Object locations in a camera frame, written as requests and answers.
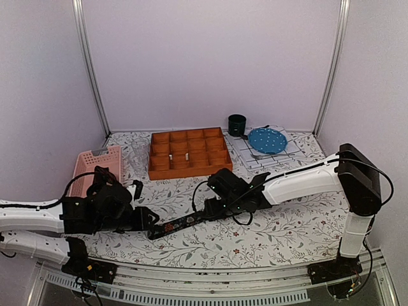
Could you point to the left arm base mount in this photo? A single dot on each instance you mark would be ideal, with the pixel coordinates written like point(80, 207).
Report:
point(99, 271)

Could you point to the pink plastic basket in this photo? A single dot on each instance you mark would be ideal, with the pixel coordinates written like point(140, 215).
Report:
point(108, 157)

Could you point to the silver fork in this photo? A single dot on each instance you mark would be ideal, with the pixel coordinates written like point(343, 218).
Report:
point(258, 157)

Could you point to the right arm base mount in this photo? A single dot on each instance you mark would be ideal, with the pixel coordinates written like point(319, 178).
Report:
point(335, 269)

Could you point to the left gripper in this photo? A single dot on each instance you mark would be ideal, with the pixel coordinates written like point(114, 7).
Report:
point(143, 224)

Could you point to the blue dotted plate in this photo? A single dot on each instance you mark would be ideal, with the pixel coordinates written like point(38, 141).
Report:
point(267, 140)

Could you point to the clear plastic cup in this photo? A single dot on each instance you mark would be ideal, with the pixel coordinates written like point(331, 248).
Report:
point(139, 156)

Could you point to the dark floral tie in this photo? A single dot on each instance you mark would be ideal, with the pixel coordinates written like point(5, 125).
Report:
point(180, 223)

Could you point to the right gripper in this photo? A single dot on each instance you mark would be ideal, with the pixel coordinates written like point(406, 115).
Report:
point(210, 207)

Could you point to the dark green mug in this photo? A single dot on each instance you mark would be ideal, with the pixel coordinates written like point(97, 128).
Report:
point(236, 125)

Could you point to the orange wooden compartment tray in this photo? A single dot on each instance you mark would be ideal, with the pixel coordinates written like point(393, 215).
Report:
point(188, 153)

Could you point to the white grid placemat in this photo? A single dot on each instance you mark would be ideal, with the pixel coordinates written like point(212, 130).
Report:
point(243, 150)

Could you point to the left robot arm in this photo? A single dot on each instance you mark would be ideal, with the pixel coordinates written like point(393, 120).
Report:
point(49, 230)

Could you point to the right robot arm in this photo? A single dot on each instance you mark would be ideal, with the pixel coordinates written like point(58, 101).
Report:
point(348, 172)

